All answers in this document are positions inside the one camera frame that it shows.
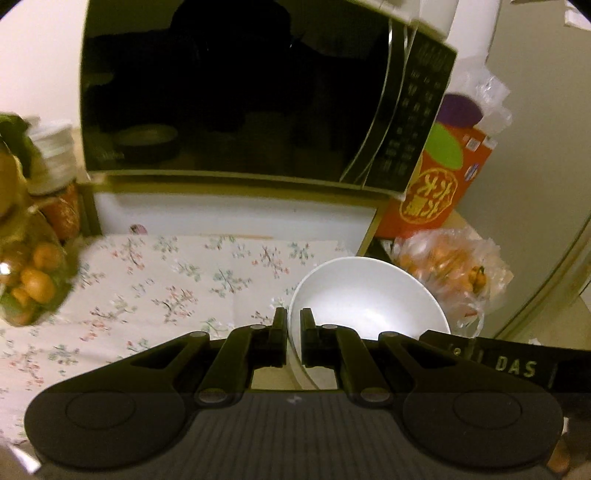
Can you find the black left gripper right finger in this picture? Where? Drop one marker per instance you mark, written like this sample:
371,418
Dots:
341,349

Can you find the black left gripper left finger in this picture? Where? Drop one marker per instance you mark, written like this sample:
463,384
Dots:
244,351

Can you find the white bowl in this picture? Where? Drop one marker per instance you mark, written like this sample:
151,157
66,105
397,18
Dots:
368,295

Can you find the floral tablecloth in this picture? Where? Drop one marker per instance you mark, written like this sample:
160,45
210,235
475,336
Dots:
131,293

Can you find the plastic bag of tangerines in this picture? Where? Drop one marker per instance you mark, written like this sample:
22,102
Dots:
465,274

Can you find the glass jar of tangerines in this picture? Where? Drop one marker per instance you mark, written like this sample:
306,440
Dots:
35,274

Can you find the red gift box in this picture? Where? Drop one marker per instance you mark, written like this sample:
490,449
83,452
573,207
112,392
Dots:
452,159

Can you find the black microwave oven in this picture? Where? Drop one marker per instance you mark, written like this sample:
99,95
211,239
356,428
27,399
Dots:
312,91

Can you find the red lidded jar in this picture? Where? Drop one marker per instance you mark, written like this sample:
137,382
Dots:
52,182

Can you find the large orange pomelo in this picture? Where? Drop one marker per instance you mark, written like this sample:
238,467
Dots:
13,189

